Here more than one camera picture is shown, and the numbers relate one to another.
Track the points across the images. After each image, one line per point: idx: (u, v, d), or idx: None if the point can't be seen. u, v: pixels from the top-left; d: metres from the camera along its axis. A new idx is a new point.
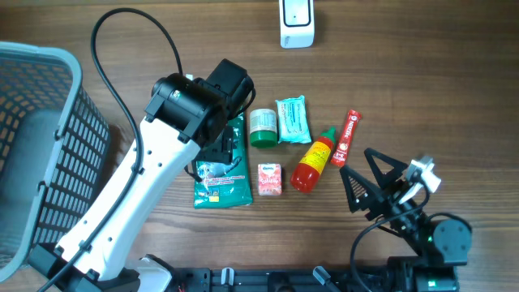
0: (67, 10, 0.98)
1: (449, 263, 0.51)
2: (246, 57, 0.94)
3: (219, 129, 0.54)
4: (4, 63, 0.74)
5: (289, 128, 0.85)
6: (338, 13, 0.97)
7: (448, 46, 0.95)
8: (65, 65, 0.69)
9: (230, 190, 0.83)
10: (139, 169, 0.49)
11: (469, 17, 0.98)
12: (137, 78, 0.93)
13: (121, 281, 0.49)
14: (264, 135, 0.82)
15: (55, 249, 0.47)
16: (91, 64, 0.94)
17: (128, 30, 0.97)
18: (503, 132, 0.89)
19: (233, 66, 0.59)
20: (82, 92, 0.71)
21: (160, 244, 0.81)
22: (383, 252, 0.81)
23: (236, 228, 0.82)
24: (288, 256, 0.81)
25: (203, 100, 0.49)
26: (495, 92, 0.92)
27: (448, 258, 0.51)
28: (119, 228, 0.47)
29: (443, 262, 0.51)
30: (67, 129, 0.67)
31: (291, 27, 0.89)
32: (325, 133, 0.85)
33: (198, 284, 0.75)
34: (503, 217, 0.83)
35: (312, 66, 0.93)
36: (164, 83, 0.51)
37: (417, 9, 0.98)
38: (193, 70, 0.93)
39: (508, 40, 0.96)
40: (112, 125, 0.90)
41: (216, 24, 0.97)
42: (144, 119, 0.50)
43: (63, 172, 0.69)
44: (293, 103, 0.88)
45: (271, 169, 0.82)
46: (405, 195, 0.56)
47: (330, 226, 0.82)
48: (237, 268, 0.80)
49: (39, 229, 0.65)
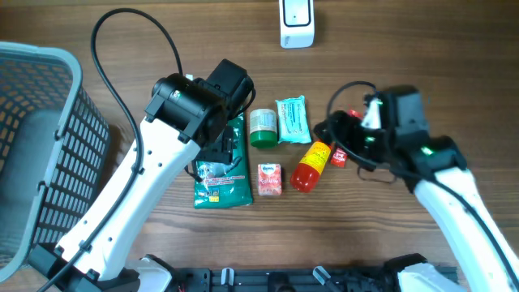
0: (67, 10, 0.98)
1: (407, 109, 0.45)
2: (246, 57, 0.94)
3: (219, 129, 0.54)
4: (4, 63, 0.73)
5: (289, 128, 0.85)
6: (338, 13, 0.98)
7: (448, 46, 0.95)
8: (66, 66, 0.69)
9: (230, 190, 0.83)
10: (139, 169, 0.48)
11: (469, 17, 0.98)
12: (138, 78, 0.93)
13: (121, 281, 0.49)
14: (264, 135, 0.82)
15: (55, 249, 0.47)
16: (91, 64, 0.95)
17: (128, 30, 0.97)
18: (503, 132, 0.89)
19: (233, 67, 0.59)
20: (82, 92, 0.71)
21: (160, 245, 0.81)
22: (383, 252, 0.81)
23: (237, 228, 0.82)
24: (288, 256, 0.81)
25: (203, 100, 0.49)
26: (495, 93, 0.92)
27: (403, 102, 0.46)
28: (119, 228, 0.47)
29: (401, 114, 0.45)
30: (67, 129, 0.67)
31: (291, 27, 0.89)
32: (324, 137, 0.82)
33: (198, 284, 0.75)
34: (503, 217, 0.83)
35: (312, 66, 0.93)
36: (164, 83, 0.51)
37: (417, 9, 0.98)
38: (193, 70, 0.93)
39: (507, 40, 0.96)
40: (112, 125, 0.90)
41: (216, 24, 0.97)
42: (144, 119, 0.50)
43: (63, 172, 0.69)
44: (293, 103, 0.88)
45: (271, 169, 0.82)
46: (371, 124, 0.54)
47: (331, 226, 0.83)
48: (237, 269, 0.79)
49: (39, 229, 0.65)
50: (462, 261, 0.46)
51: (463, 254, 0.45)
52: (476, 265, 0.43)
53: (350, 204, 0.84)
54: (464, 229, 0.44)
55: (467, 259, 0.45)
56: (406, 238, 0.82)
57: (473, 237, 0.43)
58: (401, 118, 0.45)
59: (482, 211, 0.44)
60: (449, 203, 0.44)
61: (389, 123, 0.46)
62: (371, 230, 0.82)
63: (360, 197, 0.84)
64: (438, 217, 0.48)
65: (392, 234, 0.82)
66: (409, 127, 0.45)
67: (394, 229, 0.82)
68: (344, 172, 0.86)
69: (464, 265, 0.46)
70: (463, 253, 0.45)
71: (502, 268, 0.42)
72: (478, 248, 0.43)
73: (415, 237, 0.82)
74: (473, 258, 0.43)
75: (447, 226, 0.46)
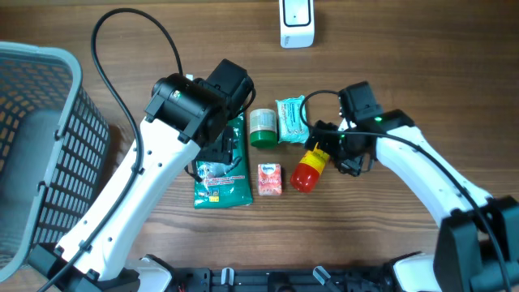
0: (67, 10, 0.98)
1: (360, 96, 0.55)
2: (246, 57, 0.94)
3: (219, 129, 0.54)
4: (4, 63, 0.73)
5: (289, 128, 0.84)
6: (338, 12, 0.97)
7: (448, 46, 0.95)
8: (66, 66, 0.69)
9: (230, 190, 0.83)
10: (139, 169, 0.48)
11: (469, 17, 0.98)
12: (138, 78, 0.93)
13: (121, 281, 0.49)
14: (264, 135, 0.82)
15: (55, 249, 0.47)
16: (91, 64, 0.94)
17: (128, 30, 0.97)
18: (503, 132, 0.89)
19: (233, 67, 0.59)
20: (82, 92, 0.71)
21: (160, 245, 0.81)
22: (383, 252, 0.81)
23: (237, 228, 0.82)
24: (288, 256, 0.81)
25: (203, 100, 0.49)
26: (495, 93, 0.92)
27: (354, 92, 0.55)
28: (119, 229, 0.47)
29: (355, 101, 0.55)
30: (67, 129, 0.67)
31: (291, 27, 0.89)
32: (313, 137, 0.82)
33: (198, 284, 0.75)
34: None
35: (312, 66, 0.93)
36: (164, 83, 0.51)
37: (417, 9, 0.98)
38: (193, 70, 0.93)
39: (507, 40, 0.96)
40: (112, 125, 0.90)
41: (216, 24, 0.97)
42: (144, 119, 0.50)
43: (63, 172, 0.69)
44: (293, 102, 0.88)
45: (271, 169, 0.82)
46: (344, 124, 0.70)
47: (331, 226, 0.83)
48: (237, 269, 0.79)
49: (39, 229, 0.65)
50: (426, 199, 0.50)
51: (423, 191, 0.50)
52: (433, 195, 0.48)
53: (350, 203, 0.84)
54: (418, 166, 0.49)
55: (426, 194, 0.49)
56: (406, 238, 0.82)
57: (426, 172, 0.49)
58: (358, 104, 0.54)
59: (429, 149, 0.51)
60: (403, 148, 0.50)
61: (350, 111, 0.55)
62: (371, 230, 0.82)
63: (360, 197, 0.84)
64: (396, 168, 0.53)
65: (392, 234, 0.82)
66: (366, 109, 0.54)
67: (394, 229, 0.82)
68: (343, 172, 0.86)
69: (427, 203, 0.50)
70: (423, 191, 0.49)
71: (452, 191, 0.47)
72: (431, 179, 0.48)
73: (415, 237, 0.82)
74: (430, 189, 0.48)
75: (405, 171, 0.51)
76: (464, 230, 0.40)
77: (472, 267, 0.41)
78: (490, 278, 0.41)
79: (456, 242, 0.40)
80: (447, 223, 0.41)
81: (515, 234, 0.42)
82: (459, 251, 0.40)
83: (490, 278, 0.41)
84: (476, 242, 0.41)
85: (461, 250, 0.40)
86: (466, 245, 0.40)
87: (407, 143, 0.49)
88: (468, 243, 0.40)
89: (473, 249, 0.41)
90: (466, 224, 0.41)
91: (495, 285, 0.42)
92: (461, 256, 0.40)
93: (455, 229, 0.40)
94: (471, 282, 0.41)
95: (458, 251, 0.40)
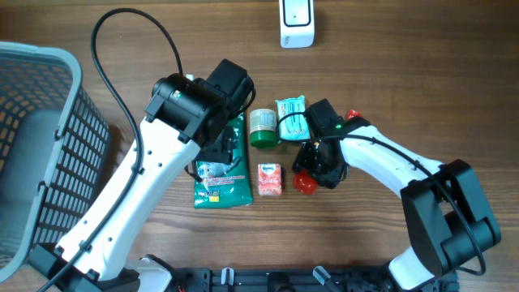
0: (67, 10, 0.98)
1: (321, 113, 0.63)
2: (246, 57, 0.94)
3: (219, 129, 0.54)
4: (4, 63, 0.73)
5: (289, 128, 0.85)
6: (338, 12, 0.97)
7: (448, 46, 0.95)
8: (66, 66, 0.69)
9: (230, 190, 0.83)
10: (139, 169, 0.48)
11: (469, 17, 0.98)
12: (138, 78, 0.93)
13: (121, 281, 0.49)
14: (264, 135, 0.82)
15: (55, 249, 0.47)
16: (91, 64, 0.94)
17: (128, 30, 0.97)
18: (503, 132, 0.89)
19: (233, 67, 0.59)
20: (82, 92, 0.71)
21: (160, 245, 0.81)
22: (383, 252, 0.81)
23: (237, 228, 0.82)
24: (288, 256, 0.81)
25: (203, 100, 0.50)
26: (495, 93, 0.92)
27: (315, 108, 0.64)
28: (119, 228, 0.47)
29: (319, 118, 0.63)
30: (67, 129, 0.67)
31: (291, 27, 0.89)
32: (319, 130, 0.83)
33: (198, 284, 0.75)
34: (502, 216, 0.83)
35: (312, 66, 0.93)
36: (164, 83, 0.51)
37: (417, 9, 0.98)
38: (193, 70, 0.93)
39: (507, 40, 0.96)
40: (112, 125, 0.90)
41: (216, 24, 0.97)
42: (144, 119, 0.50)
43: (63, 172, 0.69)
44: (293, 103, 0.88)
45: (270, 169, 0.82)
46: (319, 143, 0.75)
47: (331, 226, 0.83)
48: (237, 268, 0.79)
49: (39, 229, 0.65)
50: (391, 185, 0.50)
51: (388, 178, 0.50)
52: (392, 176, 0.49)
53: (350, 204, 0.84)
54: (376, 156, 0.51)
55: (389, 178, 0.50)
56: (406, 238, 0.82)
57: (385, 160, 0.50)
58: (321, 118, 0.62)
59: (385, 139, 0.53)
60: (360, 143, 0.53)
61: (315, 126, 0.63)
62: (371, 230, 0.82)
63: (360, 198, 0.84)
64: (363, 164, 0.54)
65: (392, 234, 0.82)
66: (329, 122, 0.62)
67: (393, 229, 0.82)
68: None
69: (393, 188, 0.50)
70: (388, 178, 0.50)
71: (408, 167, 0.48)
72: (390, 163, 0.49)
73: None
74: (388, 171, 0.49)
75: (369, 164, 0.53)
76: (422, 196, 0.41)
77: (440, 233, 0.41)
78: (463, 244, 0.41)
79: (417, 208, 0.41)
80: (405, 195, 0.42)
81: (472, 196, 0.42)
82: (422, 217, 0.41)
83: (463, 244, 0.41)
84: (436, 205, 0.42)
85: (424, 216, 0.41)
86: (427, 210, 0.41)
87: (362, 138, 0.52)
88: (429, 208, 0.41)
89: (437, 212, 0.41)
90: (424, 191, 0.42)
91: (470, 251, 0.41)
92: (425, 223, 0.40)
93: (413, 197, 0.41)
94: (443, 246, 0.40)
95: (422, 218, 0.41)
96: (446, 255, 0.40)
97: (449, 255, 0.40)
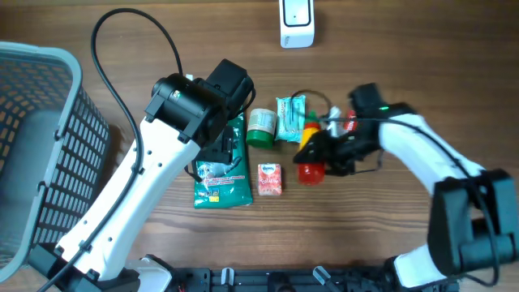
0: (67, 10, 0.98)
1: (371, 97, 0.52)
2: (246, 57, 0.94)
3: (219, 129, 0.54)
4: (4, 63, 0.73)
5: (286, 127, 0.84)
6: (338, 12, 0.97)
7: (448, 46, 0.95)
8: (66, 66, 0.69)
9: (230, 190, 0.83)
10: (139, 169, 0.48)
11: (469, 17, 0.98)
12: (137, 78, 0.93)
13: (121, 281, 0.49)
14: (259, 135, 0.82)
15: (55, 249, 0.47)
16: (91, 64, 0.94)
17: (128, 30, 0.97)
18: (503, 132, 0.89)
19: (233, 67, 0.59)
20: (82, 92, 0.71)
21: (160, 245, 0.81)
22: (383, 252, 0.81)
23: (237, 228, 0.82)
24: (288, 256, 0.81)
25: (203, 100, 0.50)
26: (495, 93, 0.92)
27: (362, 91, 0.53)
28: (119, 228, 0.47)
29: (363, 100, 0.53)
30: (67, 129, 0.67)
31: (290, 27, 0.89)
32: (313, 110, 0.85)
33: (198, 284, 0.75)
34: None
35: (311, 66, 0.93)
36: (164, 83, 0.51)
37: (417, 9, 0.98)
38: (193, 70, 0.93)
39: (507, 40, 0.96)
40: (112, 125, 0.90)
41: (216, 24, 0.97)
42: (144, 119, 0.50)
43: (63, 172, 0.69)
44: (293, 101, 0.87)
45: (271, 169, 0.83)
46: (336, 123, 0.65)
47: (331, 226, 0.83)
48: (237, 268, 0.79)
49: (39, 229, 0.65)
50: (424, 178, 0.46)
51: (422, 170, 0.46)
52: (428, 169, 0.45)
53: (350, 203, 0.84)
54: (418, 146, 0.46)
55: (424, 171, 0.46)
56: (406, 238, 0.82)
57: (427, 152, 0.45)
58: (366, 101, 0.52)
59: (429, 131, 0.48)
60: (403, 128, 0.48)
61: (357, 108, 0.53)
62: (371, 230, 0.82)
63: (360, 198, 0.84)
64: (399, 152, 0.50)
65: (392, 234, 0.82)
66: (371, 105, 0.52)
67: (394, 229, 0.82)
68: None
69: (426, 182, 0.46)
70: (423, 171, 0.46)
71: (448, 163, 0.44)
72: (431, 157, 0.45)
73: (415, 237, 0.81)
74: (425, 163, 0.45)
75: (405, 153, 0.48)
76: (453, 193, 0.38)
77: (461, 234, 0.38)
78: (482, 251, 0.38)
79: (445, 204, 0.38)
80: (435, 186, 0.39)
81: (508, 206, 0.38)
82: (447, 214, 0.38)
83: (482, 251, 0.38)
84: (465, 206, 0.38)
85: (450, 213, 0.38)
86: (456, 208, 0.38)
87: (407, 125, 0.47)
88: (456, 207, 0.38)
89: (463, 213, 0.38)
90: (457, 188, 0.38)
91: (488, 261, 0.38)
92: (449, 221, 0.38)
93: (444, 191, 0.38)
94: (461, 248, 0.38)
95: (448, 215, 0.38)
96: (461, 256, 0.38)
97: (464, 258, 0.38)
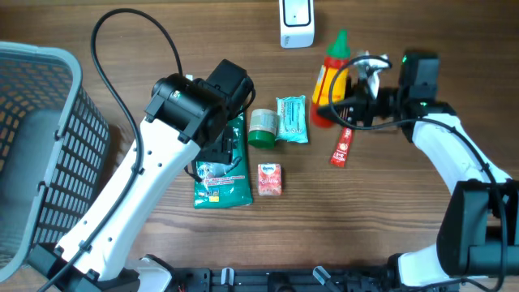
0: (67, 10, 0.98)
1: (425, 72, 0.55)
2: (246, 57, 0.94)
3: (219, 129, 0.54)
4: (4, 63, 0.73)
5: (287, 126, 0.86)
6: (338, 12, 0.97)
7: (447, 46, 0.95)
8: (66, 65, 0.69)
9: (230, 190, 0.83)
10: (139, 169, 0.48)
11: (469, 17, 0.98)
12: (138, 78, 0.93)
13: (121, 281, 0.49)
14: (262, 135, 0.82)
15: (55, 249, 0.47)
16: (91, 63, 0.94)
17: (128, 30, 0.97)
18: (503, 132, 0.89)
19: (233, 67, 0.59)
20: (82, 92, 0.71)
21: (160, 245, 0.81)
22: (383, 252, 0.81)
23: (237, 228, 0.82)
24: (288, 256, 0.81)
25: (203, 100, 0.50)
26: (495, 92, 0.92)
27: (424, 65, 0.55)
28: (119, 228, 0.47)
29: (419, 75, 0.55)
30: (67, 129, 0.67)
31: (290, 27, 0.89)
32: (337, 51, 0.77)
33: (198, 284, 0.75)
34: None
35: (311, 66, 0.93)
36: (164, 83, 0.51)
37: (417, 9, 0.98)
38: (193, 70, 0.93)
39: (507, 40, 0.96)
40: (112, 125, 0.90)
41: (216, 24, 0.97)
42: (144, 119, 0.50)
43: (63, 172, 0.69)
44: (294, 101, 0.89)
45: (271, 169, 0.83)
46: (372, 90, 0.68)
47: (331, 226, 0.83)
48: (237, 268, 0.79)
49: (39, 229, 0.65)
50: (448, 176, 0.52)
51: (448, 169, 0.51)
52: (456, 167, 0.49)
53: (351, 203, 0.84)
54: (448, 146, 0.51)
55: (449, 170, 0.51)
56: (406, 238, 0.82)
57: (456, 152, 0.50)
58: (420, 77, 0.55)
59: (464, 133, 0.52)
60: (437, 126, 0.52)
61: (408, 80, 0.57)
62: (371, 230, 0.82)
63: (360, 198, 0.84)
64: (429, 150, 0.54)
65: (392, 234, 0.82)
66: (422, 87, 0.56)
67: (393, 229, 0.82)
68: (343, 172, 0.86)
69: (449, 180, 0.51)
70: (449, 169, 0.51)
71: (475, 167, 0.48)
72: (458, 157, 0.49)
73: (415, 238, 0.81)
74: (453, 162, 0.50)
75: (435, 152, 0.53)
76: (475, 194, 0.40)
77: (473, 234, 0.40)
78: (493, 255, 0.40)
79: (465, 203, 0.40)
80: (459, 185, 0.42)
81: None
82: (465, 212, 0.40)
83: (491, 256, 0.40)
84: (485, 209, 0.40)
85: (468, 212, 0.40)
86: (474, 209, 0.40)
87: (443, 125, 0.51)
88: (475, 208, 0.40)
89: (482, 216, 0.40)
90: (481, 190, 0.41)
91: (495, 265, 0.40)
92: (465, 219, 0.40)
93: (466, 190, 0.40)
94: (470, 249, 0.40)
95: (464, 212, 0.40)
96: (469, 256, 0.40)
97: (471, 258, 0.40)
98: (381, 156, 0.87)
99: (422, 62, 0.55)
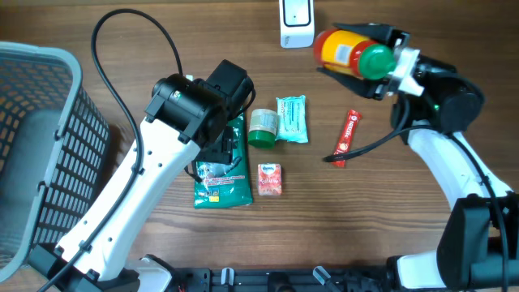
0: (67, 10, 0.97)
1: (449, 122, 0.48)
2: (246, 57, 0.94)
3: (219, 129, 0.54)
4: (4, 63, 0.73)
5: (287, 126, 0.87)
6: (339, 12, 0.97)
7: (448, 46, 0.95)
8: (66, 66, 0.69)
9: (230, 190, 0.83)
10: (139, 169, 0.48)
11: (469, 16, 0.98)
12: (138, 78, 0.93)
13: (121, 282, 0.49)
14: (262, 135, 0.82)
15: (55, 249, 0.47)
16: (91, 64, 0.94)
17: (128, 30, 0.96)
18: (502, 131, 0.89)
19: (233, 67, 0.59)
20: (82, 92, 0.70)
21: (160, 244, 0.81)
22: (383, 252, 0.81)
23: (237, 228, 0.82)
24: (288, 256, 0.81)
25: (203, 100, 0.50)
26: (495, 93, 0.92)
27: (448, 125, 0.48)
28: (119, 228, 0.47)
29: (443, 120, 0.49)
30: (67, 129, 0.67)
31: (290, 27, 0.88)
32: (366, 61, 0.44)
33: (198, 284, 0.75)
34: None
35: (311, 66, 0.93)
36: (164, 83, 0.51)
37: (417, 9, 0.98)
38: (192, 70, 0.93)
39: (507, 40, 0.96)
40: (112, 125, 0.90)
41: (216, 24, 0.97)
42: (144, 120, 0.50)
43: (63, 172, 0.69)
44: (293, 101, 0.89)
45: (271, 169, 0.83)
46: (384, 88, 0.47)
47: (331, 226, 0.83)
48: (237, 268, 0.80)
49: (39, 229, 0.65)
50: (444, 184, 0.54)
51: (446, 177, 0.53)
52: (455, 180, 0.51)
53: (351, 203, 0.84)
54: (448, 155, 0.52)
55: (448, 179, 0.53)
56: (406, 238, 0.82)
57: (456, 162, 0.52)
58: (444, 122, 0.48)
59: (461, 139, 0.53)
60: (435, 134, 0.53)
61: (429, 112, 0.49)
62: (371, 230, 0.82)
63: (360, 198, 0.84)
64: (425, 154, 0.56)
65: (392, 234, 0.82)
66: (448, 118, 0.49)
67: (393, 229, 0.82)
68: (343, 172, 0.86)
69: (447, 188, 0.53)
70: (448, 178, 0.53)
71: (475, 178, 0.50)
72: (458, 167, 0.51)
73: (415, 238, 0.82)
74: (453, 173, 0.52)
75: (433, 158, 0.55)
76: (476, 212, 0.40)
77: (476, 251, 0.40)
78: (493, 268, 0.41)
79: (465, 223, 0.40)
80: (459, 203, 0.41)
81: None
82: (465, 232, 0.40)
83: (491, 269, 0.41)
84: (486, 226, 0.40)
85: (469, 230, 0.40)
86: (476, 227, 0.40)
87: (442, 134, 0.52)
88: (477, 225, 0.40)
89: (483, 234, 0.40)
90: (480, 206, 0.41)
91: (495, 278, 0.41)
92: (467, 238, 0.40)
93: (466, 208, 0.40)
94: (471, 266, 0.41)
95: (465, 232, 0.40)
96: (470, 273, 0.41)
97: (473, 274, 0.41)
98: (380, 156, 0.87)
99: (447, 103, 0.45)
